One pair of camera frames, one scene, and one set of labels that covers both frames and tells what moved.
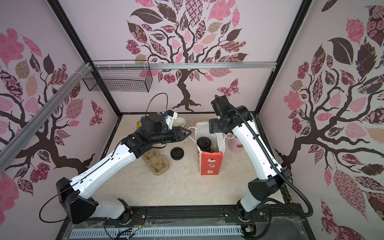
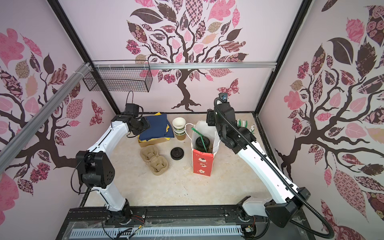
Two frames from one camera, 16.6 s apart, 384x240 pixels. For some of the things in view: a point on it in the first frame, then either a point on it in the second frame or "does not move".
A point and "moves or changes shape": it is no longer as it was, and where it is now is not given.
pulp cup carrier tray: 157,164 does not move
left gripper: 178,135 to 146,125
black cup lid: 204,144 does not move
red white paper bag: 210,148 moves or changes shape
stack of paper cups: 179,122 does not move
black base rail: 262,222 does not move
